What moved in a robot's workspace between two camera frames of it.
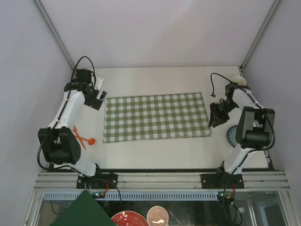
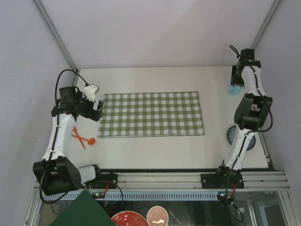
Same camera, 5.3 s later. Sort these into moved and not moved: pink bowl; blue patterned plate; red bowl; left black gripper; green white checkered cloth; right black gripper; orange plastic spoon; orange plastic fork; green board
Moved: green white checkered cloth; right black gripper; left black gripper
Not moved: orange plastic fork; red bowl; blue patterned plate; orange plastic spoon; green board; pink bowl
